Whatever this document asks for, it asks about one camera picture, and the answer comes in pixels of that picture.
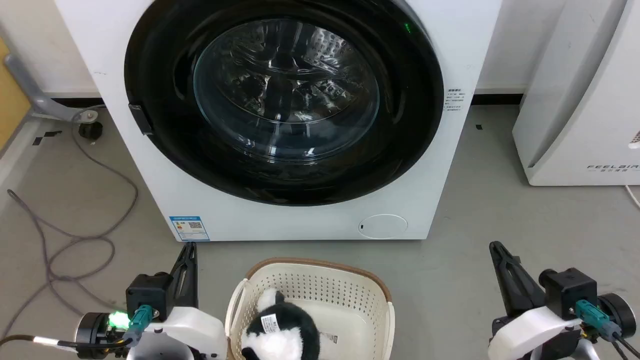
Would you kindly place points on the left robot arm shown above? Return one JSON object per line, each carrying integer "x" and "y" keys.
{"x": 95, "y": 332}

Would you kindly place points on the black round furniture foot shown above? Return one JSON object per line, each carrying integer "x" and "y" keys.
{"x": 90, "y": 130}

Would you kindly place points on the cream perforated laundry basket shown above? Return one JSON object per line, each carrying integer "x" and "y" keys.
{"x": 320, "y": 287}

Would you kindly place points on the white air purifier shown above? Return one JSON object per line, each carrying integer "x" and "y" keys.
{"x": 585, "y": 120}

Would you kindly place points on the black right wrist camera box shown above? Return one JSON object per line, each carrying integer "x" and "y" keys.
{"x": 570, "y": 292}

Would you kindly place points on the white text label sticker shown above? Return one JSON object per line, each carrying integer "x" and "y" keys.
{"x": 454, "y": 100}

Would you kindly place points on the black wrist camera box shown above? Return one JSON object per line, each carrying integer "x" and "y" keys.
{"x": 570, "y": 292}
{"x": 149, "y": 295}

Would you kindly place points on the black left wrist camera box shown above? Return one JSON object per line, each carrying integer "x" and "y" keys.
{"x": 149, "y": 295}

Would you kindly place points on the black and white plush toy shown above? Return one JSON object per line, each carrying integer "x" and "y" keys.
{"x": 282, "y": 335}

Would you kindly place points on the black floor tape mark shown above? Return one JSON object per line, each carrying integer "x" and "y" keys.
{"x": 47, "y": 136}

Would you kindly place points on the grey metal furniture leg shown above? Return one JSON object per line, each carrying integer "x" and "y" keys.
{"x": 35, "y": 95}

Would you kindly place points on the black round washer door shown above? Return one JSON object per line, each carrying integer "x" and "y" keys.
{"x": 285, "y": 100}

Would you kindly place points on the wooden furniture panel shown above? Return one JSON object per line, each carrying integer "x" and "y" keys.
{"x": 9, "y": 100}

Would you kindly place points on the white washing machine body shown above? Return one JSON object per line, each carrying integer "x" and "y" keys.
{"x": 280, "y": 220}

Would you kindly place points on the blue energy label sticker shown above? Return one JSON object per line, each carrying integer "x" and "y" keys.
{"x": 189, "y": 228}

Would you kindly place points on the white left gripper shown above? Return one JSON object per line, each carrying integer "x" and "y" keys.
{"x": 187, "y": 330}

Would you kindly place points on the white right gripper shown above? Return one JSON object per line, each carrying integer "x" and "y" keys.
{"x": 530, "y": 332}

